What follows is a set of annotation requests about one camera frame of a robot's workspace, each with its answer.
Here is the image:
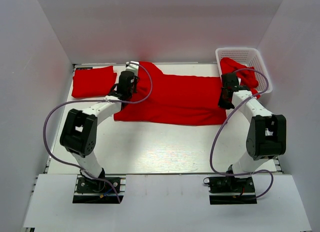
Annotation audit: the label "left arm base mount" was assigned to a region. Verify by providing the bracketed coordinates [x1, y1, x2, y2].
[72, 175, 126, 204]

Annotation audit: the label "red t-shirts in basket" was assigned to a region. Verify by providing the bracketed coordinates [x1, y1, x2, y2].
[220, 57, 259, 95]

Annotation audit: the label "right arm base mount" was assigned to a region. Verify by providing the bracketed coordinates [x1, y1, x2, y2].
[203, 176, 257, 205]

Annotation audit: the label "red t-shirt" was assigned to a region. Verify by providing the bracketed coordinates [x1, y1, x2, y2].
[71, 65, 117, 99]
[113, 61, 226, 126]

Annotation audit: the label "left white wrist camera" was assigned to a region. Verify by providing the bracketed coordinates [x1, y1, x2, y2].
[125, 61, 139, 76]

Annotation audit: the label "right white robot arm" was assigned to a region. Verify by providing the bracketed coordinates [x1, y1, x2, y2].
[218, 73, 287, 192]

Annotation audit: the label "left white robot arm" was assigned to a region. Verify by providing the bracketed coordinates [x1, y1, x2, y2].
[59, 70, 138, 192]

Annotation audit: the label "white plastic basket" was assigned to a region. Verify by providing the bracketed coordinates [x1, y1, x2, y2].
[215, 47, 273, 94]

